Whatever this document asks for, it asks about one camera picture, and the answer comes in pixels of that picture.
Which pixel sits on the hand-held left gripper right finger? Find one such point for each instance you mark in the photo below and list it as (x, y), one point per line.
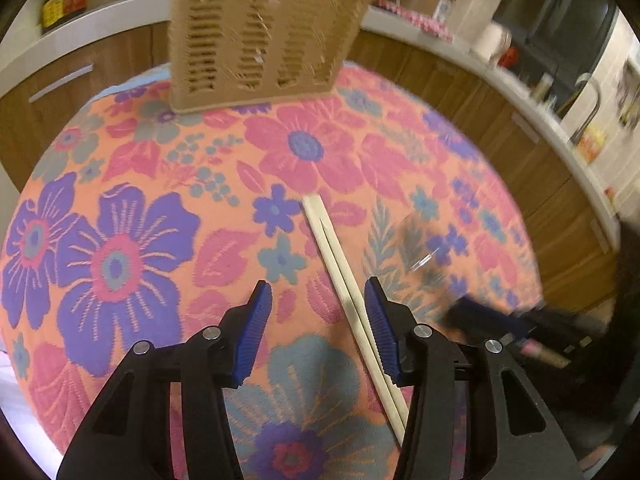
(382, 330)

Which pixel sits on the white kettle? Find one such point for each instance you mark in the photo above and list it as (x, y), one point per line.
(490, 42)

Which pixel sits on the small pale bottle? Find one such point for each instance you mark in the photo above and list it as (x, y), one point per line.
(544, 87)

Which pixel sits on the clear plastic spoon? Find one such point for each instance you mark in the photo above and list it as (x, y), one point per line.
(420, 257)

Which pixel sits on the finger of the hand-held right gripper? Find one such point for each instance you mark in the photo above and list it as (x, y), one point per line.
(487, 317)

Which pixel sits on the beige woven basket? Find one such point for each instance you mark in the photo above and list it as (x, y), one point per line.
(260, 35)

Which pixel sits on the dark window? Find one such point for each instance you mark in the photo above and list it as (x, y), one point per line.
(555, 10)

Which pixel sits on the small red container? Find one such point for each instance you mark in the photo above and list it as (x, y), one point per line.
(509, 57)

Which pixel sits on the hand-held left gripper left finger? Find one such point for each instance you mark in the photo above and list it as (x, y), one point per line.
(256, 322)

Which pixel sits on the metal faucet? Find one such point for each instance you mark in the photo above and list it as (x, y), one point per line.
(585, 105)

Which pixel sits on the floral tablecloth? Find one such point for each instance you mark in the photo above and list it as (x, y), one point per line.
(150, 185)

